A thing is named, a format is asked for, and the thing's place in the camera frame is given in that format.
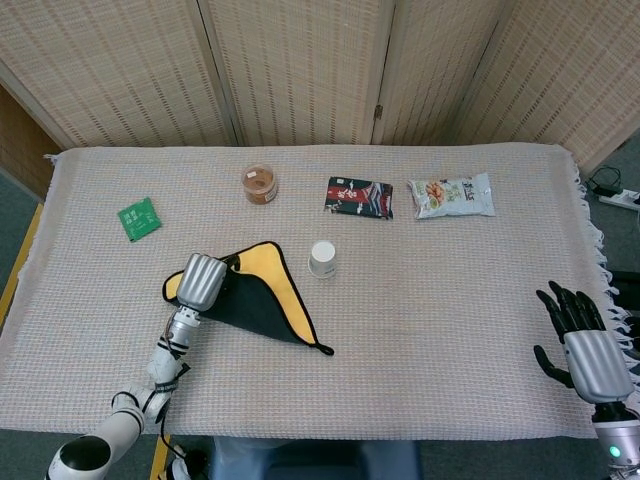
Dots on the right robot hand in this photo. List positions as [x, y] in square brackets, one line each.
[592, 365]

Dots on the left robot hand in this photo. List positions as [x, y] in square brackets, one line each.
[202, 281]

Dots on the yellow cloth with black trim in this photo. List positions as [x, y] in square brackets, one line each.
[272, 305]

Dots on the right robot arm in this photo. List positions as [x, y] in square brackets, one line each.
[617, 442]

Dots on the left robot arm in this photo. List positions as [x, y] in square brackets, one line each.
[145, 390]

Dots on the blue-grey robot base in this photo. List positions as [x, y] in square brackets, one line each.
[310, 460]

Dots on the woven fringed tablecloth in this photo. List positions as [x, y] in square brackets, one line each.
[375, 325]

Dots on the woven folding screen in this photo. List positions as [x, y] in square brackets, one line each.
[320, 70]

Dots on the green tea packet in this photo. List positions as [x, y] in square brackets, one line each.
[140, 219]

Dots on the brown-filled clear plastic jar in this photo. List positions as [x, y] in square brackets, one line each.
[259, 184]

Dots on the white paper cup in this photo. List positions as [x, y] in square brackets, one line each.
[322, 260]

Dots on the white power strip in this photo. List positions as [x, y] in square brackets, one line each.
[620, 197]

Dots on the dark red-patterned snack bag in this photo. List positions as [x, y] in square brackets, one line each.
[359, 198]

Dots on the yellow floor tape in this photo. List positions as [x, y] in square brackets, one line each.
[17, 267]

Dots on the white snack bag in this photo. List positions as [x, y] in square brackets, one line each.
[452, 196]

